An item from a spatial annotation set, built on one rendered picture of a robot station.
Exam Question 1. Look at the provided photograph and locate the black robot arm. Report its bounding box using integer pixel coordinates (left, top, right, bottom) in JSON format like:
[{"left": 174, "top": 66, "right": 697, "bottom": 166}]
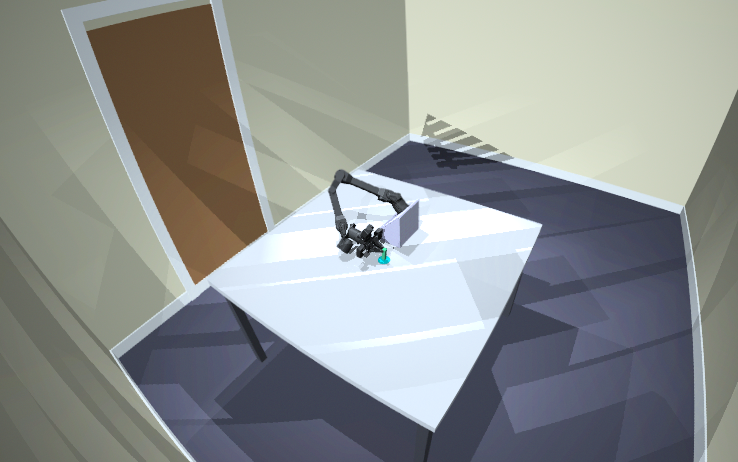
[{"left": 327, "top": 169, "right": 411, "bottom": 254}]

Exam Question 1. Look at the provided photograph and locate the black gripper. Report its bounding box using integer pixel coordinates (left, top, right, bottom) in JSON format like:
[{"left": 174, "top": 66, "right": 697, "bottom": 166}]
[{"left": 355, "top": 228, "right": 385, "bottom": 259}]

